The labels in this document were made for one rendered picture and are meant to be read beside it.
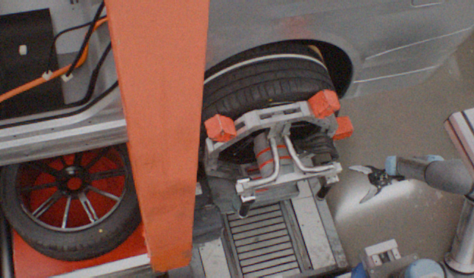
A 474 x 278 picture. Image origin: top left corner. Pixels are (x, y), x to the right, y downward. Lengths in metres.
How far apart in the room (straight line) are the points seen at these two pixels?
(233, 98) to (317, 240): 1.21
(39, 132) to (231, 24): 0.89
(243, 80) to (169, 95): 1.02
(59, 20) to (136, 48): 1.82
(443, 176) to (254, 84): 0.74
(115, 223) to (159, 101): 1.49
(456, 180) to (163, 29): 1.23
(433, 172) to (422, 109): 1.76
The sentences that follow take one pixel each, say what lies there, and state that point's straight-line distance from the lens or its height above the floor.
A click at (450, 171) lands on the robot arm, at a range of 1.93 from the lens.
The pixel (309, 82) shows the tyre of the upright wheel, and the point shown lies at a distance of 2.19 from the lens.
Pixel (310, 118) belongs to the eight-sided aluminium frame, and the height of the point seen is 1.10.
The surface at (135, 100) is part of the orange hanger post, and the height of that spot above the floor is 1.98.
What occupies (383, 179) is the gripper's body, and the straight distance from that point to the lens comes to 2.36.
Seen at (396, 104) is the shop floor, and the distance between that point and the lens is 3.66.
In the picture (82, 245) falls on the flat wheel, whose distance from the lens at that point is 2.58.
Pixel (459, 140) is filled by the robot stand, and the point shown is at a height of 2.00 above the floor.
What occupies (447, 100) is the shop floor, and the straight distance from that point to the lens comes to 3.81.
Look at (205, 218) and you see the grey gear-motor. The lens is 2.68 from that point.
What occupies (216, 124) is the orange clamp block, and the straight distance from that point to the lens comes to 2.08.
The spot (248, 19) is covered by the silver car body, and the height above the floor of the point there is 1.47.
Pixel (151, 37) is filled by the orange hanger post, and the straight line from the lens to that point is 0.97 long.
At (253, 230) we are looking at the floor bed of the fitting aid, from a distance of 3.05.
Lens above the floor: 2.95
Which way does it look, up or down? 63 degrees down
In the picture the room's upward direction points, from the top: 11 degrees clockwise
